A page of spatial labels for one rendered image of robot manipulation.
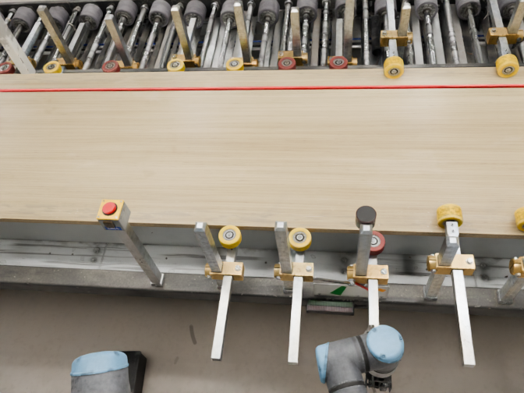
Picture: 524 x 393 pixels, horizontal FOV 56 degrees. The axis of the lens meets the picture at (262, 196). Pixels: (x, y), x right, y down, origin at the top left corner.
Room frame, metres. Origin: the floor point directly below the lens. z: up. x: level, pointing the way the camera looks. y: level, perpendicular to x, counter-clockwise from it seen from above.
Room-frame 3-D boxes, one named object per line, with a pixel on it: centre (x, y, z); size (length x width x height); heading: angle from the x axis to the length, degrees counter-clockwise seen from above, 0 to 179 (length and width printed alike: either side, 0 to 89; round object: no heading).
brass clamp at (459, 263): (0.62, -0.54, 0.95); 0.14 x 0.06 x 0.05; 75
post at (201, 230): (0.82, 0.20, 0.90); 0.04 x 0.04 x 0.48; 75
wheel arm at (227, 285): (0.71, 0.19, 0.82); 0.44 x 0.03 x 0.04; 165
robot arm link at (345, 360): (0.33, -0.12, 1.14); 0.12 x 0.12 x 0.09; 3
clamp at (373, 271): (0.69, -0.30, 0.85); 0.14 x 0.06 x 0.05; 75
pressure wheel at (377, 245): (0.77, -0.34, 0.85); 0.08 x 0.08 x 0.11
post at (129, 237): (0.89, 0.46, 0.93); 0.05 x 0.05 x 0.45; 75
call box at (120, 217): (0.89, 0.46, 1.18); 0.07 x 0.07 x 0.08; 75
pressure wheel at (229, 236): (0.91, 0.14, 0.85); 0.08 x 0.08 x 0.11
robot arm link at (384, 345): (0.35, -0.23, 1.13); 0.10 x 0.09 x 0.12; 93
